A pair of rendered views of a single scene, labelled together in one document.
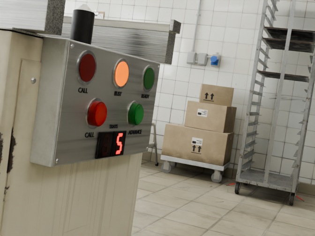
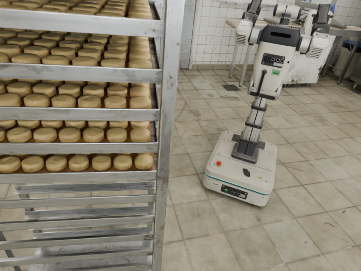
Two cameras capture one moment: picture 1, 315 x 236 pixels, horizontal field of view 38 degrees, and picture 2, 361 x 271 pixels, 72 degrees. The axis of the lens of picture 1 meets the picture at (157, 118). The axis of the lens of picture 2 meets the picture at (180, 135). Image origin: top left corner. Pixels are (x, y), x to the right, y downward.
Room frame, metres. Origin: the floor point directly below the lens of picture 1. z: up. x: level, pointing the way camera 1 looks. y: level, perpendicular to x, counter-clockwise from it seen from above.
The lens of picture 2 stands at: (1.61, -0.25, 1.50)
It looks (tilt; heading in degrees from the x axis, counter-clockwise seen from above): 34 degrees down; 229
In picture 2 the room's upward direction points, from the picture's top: 6 degrees clockwise
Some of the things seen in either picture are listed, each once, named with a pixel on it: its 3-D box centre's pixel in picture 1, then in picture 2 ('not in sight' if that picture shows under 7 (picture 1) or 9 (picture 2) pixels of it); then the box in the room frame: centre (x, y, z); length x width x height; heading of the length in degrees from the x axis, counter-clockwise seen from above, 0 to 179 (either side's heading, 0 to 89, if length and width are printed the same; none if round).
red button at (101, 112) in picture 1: (95, 113); not in sight; (0.55, 0.07, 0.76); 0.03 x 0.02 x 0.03; 156
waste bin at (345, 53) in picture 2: not in sight; (351, 59); (-4.18, -2.05, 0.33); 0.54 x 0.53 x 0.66; 68
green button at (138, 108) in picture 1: (134, 114); not in sight; (0.64, 0.03, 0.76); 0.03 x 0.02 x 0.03; 156
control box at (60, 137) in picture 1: (105, 104); not in sight; (0.60, 0.07, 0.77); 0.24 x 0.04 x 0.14; 156
